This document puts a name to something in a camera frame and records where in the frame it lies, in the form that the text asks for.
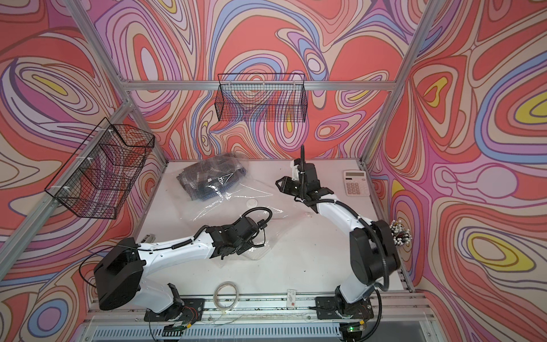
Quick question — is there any clear plastic vacuum bag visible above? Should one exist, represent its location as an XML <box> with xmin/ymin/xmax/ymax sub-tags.
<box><xmin>168</xmin><ymin>152</ymin><xmax>303</xmax><ymax>261</ymax></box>

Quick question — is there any grey plaid shirt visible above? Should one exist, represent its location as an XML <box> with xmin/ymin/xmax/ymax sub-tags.
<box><xmin>177</xmin><ymin>153</ymin><xmax>246</xmax><ymax>201</ymax></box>

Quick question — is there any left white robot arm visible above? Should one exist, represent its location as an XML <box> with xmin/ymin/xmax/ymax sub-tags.
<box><xmin>93</xmin><ymin>215</ymin><xmax>270</xmax><ymax>315</ymax></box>

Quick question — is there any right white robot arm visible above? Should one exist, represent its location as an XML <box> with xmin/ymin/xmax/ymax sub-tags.
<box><xmin>276</xmin><ymin>157</ymin><xmax>400</xmax><ymax>304</ymax></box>

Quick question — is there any white bag valve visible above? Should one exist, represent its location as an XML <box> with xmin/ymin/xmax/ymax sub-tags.
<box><xmin>246</xmin><ymin>198</ymin><xmax>258</xmax><ymax>209</ymax></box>

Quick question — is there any white pink calculator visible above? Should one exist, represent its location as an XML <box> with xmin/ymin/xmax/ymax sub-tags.
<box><xmin>343</xmin><ymin>170</ymin><xmax>370</xmax><ymax>197</ymax></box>

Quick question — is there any small white tag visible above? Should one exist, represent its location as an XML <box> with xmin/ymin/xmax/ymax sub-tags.
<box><xmin>286</xmin><ymin>289</ymin><xmax>296</xmax><ymax>309</ymax></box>

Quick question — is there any cup of pens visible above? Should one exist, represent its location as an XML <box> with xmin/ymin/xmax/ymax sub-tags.
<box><xmin>390</xmin><ymin>220</ymin><xmax>413</xmax><ymax>247</ymax></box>

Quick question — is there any coiled white cable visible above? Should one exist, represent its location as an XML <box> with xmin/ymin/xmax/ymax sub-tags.
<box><xmin>213</xmin><ymin>281</ymin><xmax>239</xmax><ymax>312</ymax></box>

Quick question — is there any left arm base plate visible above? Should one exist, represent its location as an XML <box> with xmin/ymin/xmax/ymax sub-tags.
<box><xmin>144</xmin><ymin>298</ymin><xmax>205</xmax><ymax>323</ymax></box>

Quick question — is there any back black wire basket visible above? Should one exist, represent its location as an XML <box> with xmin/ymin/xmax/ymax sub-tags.
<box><xmin>215</xmin><ymin>72</ymin><xmax>308</xmax><ymax>123</ymax></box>

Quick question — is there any black wire basket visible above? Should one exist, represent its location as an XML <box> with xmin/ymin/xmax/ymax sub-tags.
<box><xmin>215</xmin><ymin>72</ymin><xmax>308</xmax><ymax>123</ymax></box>
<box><xmin>44</xmin><ymin>118</ymin><xmax>155</xmax><ymax>219</ymax></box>

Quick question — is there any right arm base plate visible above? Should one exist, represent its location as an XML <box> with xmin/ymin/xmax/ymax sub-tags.
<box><xmin>310</xmin><ymin>296</ymin><xmax>375</xmax><ymax>321</ymax></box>

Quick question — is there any left black wire basket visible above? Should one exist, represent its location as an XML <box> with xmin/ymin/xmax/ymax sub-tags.
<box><xmin>44</xmin><ymin>118</ymin><xmax>155</xmax><ymax>219</ymax></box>

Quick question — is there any aluminium frame rail front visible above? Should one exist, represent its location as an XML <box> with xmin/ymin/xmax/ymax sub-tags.
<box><xmin>76</xmin><ymin>292</ymin><xmax>444</xmax><ymax>341</ymax></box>

